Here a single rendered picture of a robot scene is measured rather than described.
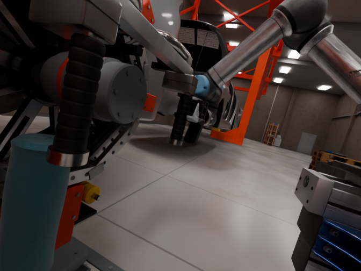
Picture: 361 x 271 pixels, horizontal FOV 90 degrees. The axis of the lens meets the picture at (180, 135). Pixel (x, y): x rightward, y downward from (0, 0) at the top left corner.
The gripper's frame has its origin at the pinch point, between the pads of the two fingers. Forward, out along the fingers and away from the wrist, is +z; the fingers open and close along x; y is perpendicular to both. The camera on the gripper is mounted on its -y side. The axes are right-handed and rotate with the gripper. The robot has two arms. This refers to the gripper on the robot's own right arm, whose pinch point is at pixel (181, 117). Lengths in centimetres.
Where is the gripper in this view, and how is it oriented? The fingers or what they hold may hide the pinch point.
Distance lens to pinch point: 53.7
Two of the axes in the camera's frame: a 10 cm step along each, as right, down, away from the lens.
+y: 2.5, -9.6, -1.1
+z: -3.6, 0.2, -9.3
